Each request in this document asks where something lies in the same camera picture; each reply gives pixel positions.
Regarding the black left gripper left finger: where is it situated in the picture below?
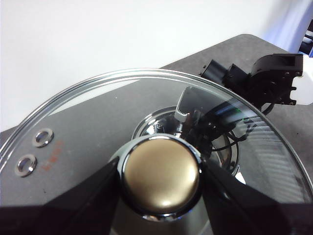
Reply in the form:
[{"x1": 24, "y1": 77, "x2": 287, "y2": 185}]
[{"x1": 0, "y1": 159, "x2": 121, "y2": 235}]

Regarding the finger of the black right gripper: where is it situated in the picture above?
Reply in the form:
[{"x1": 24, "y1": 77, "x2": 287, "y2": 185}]
[{"x1": 175, "y1": 86, "x2": 229, "y2": 122}]

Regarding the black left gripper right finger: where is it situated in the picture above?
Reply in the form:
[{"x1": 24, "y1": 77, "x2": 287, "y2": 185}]
[{"x1": 201, "y1": 160, "x2": 313, "y2": 235}]

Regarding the glass lid with round knob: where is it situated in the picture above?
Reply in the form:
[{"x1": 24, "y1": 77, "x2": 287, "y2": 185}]
[{"x1": 0, "y1": 68, "x2": 313, "y2": 235}]

